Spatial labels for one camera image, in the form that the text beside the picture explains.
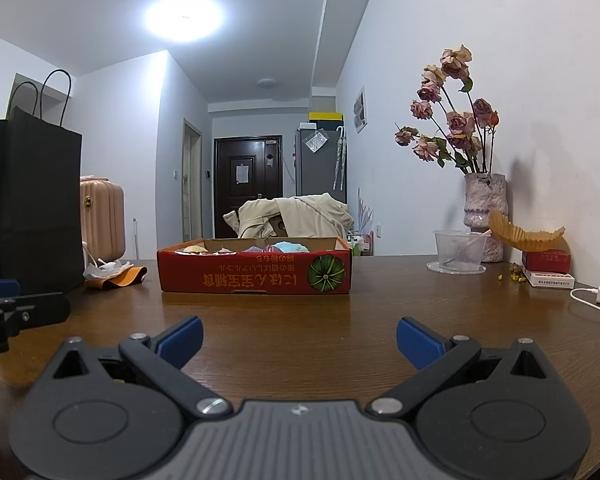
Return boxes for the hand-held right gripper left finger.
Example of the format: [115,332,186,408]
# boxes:
[51,316,231,417]

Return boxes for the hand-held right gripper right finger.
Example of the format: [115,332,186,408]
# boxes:
[364,316,558,417]

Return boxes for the red cardboard box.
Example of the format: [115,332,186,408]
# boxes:
[156,236,352,295]

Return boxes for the clear plastic lid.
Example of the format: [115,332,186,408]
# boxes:
[426,260,489,275]

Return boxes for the orange cloth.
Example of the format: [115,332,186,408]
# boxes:
[85,266,148,291]

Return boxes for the black paper bag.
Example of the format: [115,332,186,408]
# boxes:
[0,69,84,295]

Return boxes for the clear plastic cup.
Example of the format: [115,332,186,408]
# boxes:
[432,230,488,268]

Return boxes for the cluttered small shelf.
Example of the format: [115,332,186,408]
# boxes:
[347,230,376,257]

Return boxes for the dried yellow flower bits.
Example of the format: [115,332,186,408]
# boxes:
[495,264,527,283]

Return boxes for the pink ribbed suitcase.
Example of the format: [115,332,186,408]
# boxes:
[79,176,127,263]

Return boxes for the dark brown entrance door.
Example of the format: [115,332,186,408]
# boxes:
[213,135,284,238]

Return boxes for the yellow pleated paper liner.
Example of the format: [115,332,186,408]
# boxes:
[487,209,566,252]

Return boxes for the small red box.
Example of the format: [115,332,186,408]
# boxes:
[521,249,572,274]

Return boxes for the light wooden door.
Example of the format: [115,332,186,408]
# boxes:
[182,117,204,242]

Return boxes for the pink speckled vase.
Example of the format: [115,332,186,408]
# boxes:
[464,173,507,263]

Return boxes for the beige jacket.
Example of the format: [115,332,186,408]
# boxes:
[223,192,355,239]

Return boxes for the grey metal cabinet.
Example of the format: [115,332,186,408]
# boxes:
[295,126,348,206]

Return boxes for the white folded umbrella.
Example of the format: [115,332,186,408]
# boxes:
[331,127,341,192]
[339,126,348,191]

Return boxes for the dried pink roses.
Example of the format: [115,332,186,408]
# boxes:
[394,44,501,176]

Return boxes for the yellow black box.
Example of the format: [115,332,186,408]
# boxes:
[308,111,344,130]

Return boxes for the round ceiling light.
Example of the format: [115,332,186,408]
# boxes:
[145,0,226,43]

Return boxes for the white looped cord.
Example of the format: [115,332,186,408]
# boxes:
[81,241,108,273]

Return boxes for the white charger cable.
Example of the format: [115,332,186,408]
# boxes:
[569,287,600,316]

